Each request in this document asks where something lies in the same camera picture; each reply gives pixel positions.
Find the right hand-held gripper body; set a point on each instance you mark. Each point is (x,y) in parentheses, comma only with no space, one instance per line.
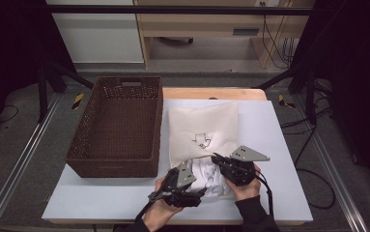
(239,172)

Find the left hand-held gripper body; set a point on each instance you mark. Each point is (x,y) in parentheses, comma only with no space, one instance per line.
(181,196)

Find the white shirt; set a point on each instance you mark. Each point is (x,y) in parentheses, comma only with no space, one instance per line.
(210,180)

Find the brown wicker basket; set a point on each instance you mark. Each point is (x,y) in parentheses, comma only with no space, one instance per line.
(118,129)

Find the person's right hand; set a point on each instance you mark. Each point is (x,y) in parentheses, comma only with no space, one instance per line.
(246,191)

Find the person's left hand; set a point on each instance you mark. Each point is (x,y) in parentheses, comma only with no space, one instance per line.
(160,214)

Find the yellow black floor marker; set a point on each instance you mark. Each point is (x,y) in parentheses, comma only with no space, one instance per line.
(78,100)
(284,101)

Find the black metal stand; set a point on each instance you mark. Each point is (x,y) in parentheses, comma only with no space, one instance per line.
(42,96)
(310,96)

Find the light wooden desk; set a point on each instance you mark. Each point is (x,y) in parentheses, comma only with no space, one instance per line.
(205,22)

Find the black curtain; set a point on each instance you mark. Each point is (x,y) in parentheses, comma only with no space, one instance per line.
(356,80)
(8,48)

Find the white cabinet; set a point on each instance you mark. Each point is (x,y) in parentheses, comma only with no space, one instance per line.
(99,35)

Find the aluminium floor rail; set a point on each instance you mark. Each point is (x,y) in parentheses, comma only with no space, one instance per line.
(21,158)
(330,167)

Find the black horizontal frame bar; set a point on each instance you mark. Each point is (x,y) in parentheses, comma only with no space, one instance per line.
(173,9)

